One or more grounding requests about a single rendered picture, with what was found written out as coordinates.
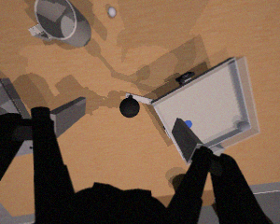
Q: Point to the dark grey mug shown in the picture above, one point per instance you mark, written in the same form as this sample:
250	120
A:
56	18

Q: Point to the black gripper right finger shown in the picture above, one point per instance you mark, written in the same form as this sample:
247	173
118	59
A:
235	201

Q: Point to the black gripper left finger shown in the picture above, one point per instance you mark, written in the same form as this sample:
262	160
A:
55	198

